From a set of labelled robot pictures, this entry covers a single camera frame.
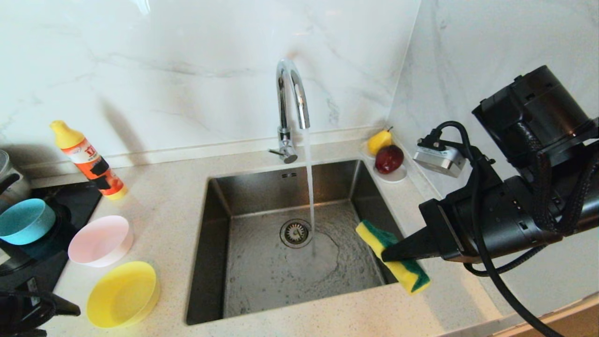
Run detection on green and yellow sponge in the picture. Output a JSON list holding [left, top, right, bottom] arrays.
[[355, 220, 431, 295]]

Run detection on yellow plastic bowl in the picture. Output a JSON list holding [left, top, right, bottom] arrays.
[[86, 261, 160, 330]]

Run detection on pink plastic bowl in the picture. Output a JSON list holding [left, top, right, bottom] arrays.
[[68, 215, 135, 268]]

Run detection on blue plastic bowl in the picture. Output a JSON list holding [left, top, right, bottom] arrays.
[[0, 198, 56, 246]]

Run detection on orange dish soap bottle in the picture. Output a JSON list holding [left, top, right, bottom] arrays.
[[50, 120, 128, 201]]

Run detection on chrome gooseneck faucet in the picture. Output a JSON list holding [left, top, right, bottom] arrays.
[[268, 58, 311, 164]]

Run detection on metal sink drain strainer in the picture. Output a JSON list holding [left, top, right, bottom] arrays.
[[280, 219, 314, 249]]

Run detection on stainless steel sink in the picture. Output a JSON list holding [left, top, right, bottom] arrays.
[[186, 159, 425, 326]]

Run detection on black induction cooktop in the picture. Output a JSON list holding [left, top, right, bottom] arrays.
[[0, 182, 102, 300]]

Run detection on small white dish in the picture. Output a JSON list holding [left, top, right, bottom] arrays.
[[359, 139, 409, 184]]

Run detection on red apple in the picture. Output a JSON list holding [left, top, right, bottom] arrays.
[[375, 144, 405, 175]]

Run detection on yellow pear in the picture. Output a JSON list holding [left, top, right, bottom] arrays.
[[367, 126, 394, 156]]

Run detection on steel pot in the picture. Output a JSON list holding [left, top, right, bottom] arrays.
[[0, 150, 31, 211]]

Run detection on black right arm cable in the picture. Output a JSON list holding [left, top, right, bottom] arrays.
[[431, 121, 567, 337]]

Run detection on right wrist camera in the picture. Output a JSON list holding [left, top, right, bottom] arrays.
[[413, 137, 468, 178]]

